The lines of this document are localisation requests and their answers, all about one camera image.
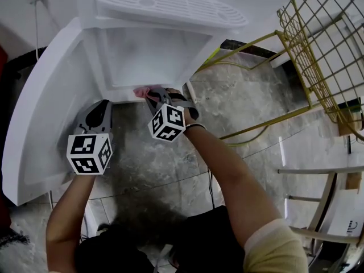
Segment white plastic tube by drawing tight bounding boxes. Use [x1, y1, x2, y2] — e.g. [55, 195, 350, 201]
[185, 81, 197, 105]

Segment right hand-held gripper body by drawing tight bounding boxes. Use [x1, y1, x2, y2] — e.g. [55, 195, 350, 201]
[147, 103, 188, 144]

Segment small brown cardboard box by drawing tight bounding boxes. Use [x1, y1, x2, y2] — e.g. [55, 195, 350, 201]
[345, 171, 362, 191]

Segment white power cable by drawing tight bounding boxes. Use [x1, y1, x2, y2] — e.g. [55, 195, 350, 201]
[32, 0, 44, 62]

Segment black cable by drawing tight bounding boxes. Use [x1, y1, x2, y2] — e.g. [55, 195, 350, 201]
[207, 168, 217, 210]

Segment person's left forearm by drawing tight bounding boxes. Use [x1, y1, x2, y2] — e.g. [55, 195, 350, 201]
[45, 173, 97, 273]

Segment person's right forearm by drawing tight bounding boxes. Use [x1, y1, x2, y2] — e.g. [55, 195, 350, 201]
[183, 125, 285, 249]

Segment white storage box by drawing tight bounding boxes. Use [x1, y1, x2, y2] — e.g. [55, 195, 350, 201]
[326, 189, 364, 238]

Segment black and white striped blanket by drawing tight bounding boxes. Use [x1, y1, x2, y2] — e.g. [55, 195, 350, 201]
[0, 226, 48, 273]

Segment gold wire chair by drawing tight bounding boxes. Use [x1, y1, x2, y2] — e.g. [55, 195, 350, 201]
[196, 0, 364, 147]

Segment pink cloth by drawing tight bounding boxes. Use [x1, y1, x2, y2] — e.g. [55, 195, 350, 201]
[133, 85, 160, 99]

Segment white slotted drip tray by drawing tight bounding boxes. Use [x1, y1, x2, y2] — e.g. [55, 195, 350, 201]
[95, 0, 250, 30]

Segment person's cream shirt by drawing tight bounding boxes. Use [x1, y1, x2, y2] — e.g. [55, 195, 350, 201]
[243, 218, 310, 273]

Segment wooden chair with brown seat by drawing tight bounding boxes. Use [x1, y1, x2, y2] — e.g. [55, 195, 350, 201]
[277, 165, 364, 246]

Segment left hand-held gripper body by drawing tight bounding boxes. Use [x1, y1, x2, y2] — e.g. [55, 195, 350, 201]
[66, 126, 114, 176]

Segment person's right hand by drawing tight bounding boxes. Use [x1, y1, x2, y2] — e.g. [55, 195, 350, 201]
[166, 87, 200, 127]

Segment small yellow object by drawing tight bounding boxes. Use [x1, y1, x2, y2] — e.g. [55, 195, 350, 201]
[202, 47, 221, 67]

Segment person's black trousers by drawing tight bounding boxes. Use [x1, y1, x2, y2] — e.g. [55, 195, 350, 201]
[74, 205, 247, 273]

